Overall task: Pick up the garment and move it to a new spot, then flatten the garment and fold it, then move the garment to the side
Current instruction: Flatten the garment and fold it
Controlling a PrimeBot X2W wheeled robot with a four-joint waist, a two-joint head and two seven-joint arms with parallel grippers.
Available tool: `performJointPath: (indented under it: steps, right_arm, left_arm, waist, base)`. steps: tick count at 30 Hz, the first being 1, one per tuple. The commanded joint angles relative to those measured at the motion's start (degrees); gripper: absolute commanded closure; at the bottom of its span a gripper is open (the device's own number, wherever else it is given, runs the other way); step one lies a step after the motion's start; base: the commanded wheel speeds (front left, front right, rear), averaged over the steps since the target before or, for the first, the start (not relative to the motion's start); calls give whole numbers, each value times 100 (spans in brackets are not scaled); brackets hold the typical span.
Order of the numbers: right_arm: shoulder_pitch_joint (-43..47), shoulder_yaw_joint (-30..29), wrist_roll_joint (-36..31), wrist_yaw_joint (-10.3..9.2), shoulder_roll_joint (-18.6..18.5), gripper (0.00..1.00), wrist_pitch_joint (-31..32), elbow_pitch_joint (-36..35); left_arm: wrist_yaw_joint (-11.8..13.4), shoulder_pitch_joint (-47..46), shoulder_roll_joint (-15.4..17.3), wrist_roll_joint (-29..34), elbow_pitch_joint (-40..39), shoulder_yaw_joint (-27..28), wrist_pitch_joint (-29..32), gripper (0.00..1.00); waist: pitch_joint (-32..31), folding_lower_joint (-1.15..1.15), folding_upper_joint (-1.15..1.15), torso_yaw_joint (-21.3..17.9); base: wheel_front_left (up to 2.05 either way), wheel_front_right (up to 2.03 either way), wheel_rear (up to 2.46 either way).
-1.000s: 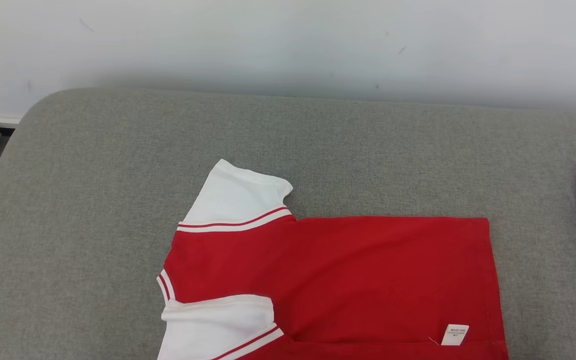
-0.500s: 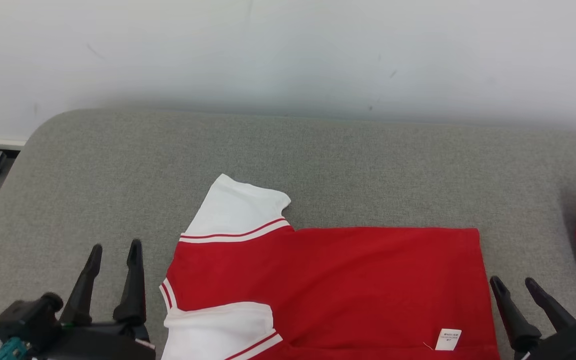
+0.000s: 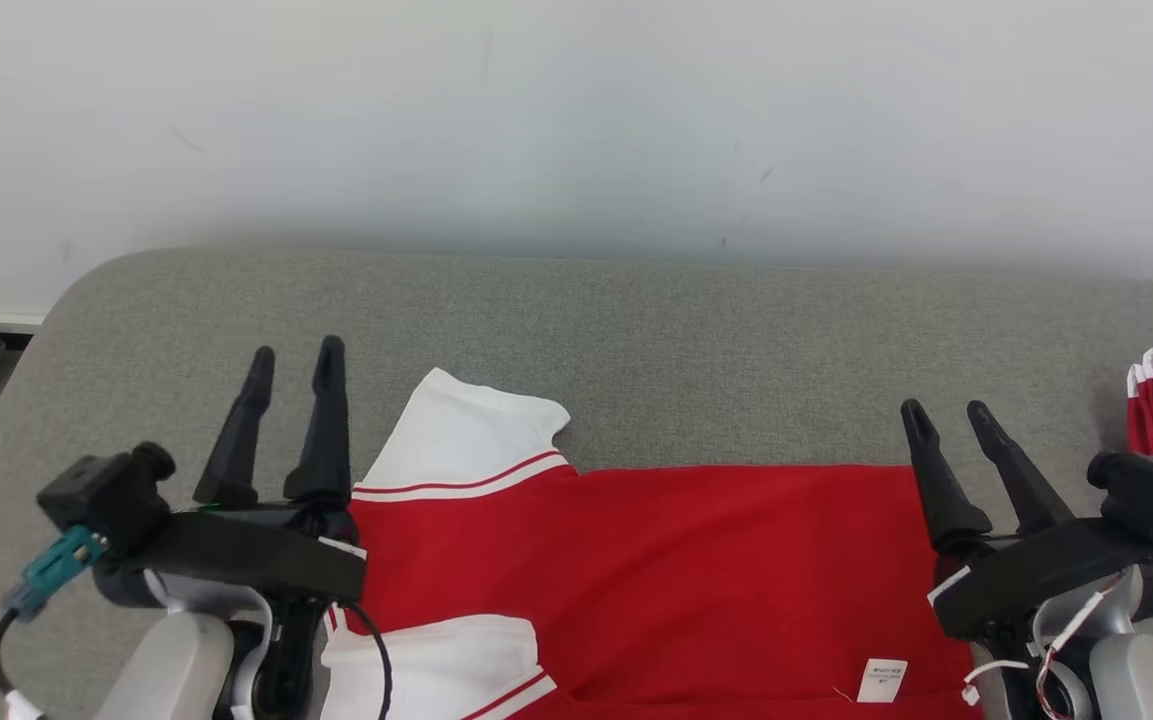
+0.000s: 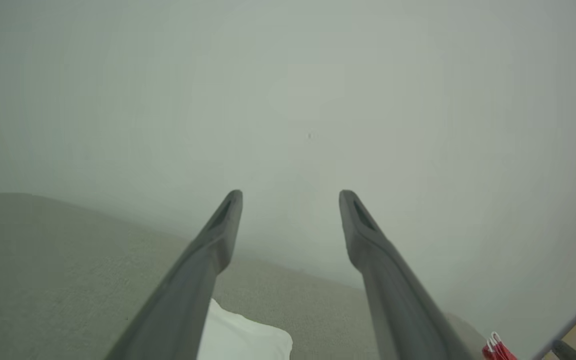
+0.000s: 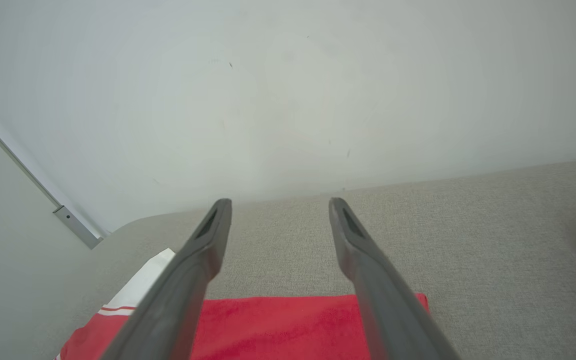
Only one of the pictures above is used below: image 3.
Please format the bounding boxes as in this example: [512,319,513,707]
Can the red shirt white sleeves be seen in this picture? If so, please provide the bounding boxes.
[321,367,987,720]

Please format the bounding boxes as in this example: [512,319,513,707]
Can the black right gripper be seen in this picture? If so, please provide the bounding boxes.
[901,399,1153,661]

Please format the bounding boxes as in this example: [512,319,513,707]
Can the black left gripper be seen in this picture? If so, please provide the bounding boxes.
[91,335,369,720]

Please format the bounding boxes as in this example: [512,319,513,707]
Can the teal left camera connector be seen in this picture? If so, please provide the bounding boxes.
[1,525,107,621]

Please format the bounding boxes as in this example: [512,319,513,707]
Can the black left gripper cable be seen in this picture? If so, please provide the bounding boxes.
[331,598,394,720]

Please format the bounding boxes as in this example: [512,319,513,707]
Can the white red right wires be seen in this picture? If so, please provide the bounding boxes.
[961,588,1112,720]

